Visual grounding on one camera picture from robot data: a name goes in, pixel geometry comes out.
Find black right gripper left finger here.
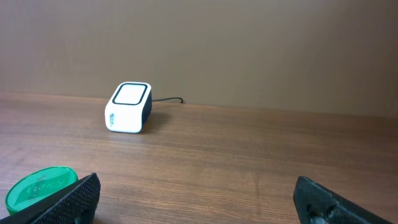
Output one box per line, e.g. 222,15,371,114
1,173,101,224

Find green lid jar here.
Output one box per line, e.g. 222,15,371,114
5,166,78,215

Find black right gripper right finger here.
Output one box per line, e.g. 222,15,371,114
293,176,391,224

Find black scanner cable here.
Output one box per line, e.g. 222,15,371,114
151,96,184,105

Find white barcode scanner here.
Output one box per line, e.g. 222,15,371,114
104,82,152,134

